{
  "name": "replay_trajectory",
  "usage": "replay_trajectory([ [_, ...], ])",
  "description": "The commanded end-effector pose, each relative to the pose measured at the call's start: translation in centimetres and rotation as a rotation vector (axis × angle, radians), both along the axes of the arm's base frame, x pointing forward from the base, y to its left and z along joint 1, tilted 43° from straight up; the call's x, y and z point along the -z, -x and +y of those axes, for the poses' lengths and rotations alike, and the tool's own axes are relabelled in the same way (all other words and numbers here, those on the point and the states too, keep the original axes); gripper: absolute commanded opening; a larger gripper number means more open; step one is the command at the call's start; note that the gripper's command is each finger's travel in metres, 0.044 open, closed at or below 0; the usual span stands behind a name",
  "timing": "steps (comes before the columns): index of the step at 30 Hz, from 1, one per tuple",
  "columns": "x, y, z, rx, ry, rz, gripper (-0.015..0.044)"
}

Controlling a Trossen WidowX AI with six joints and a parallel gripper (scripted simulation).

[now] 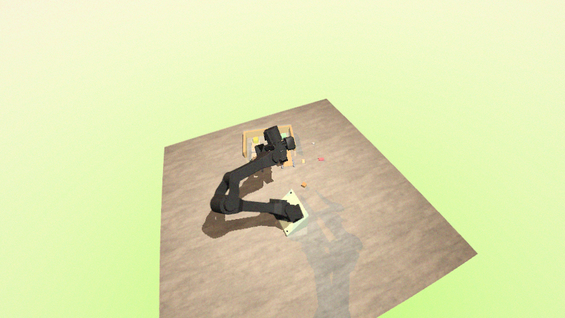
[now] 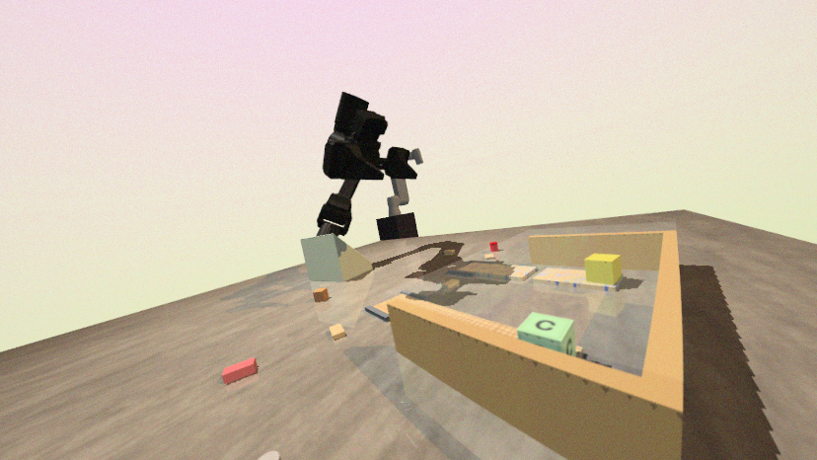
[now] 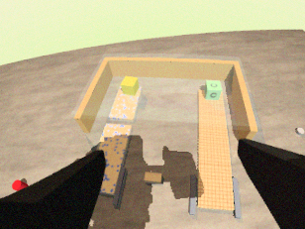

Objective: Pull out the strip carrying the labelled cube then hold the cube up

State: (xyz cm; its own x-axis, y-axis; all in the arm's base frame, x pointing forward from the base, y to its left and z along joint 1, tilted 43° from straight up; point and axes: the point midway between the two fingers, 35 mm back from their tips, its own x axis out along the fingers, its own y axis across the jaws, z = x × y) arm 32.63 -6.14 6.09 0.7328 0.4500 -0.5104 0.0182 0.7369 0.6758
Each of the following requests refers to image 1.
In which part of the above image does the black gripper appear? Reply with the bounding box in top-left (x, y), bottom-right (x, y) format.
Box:
top-left (255, 136), bottom-right (295, 156)

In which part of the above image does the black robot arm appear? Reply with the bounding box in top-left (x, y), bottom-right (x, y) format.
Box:
top-left (209, 126), bottom-right (304, 223)

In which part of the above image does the orange grid-patterned strip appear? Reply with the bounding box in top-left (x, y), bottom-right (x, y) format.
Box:
top-left (283, 150), bottom-right (293, 167)

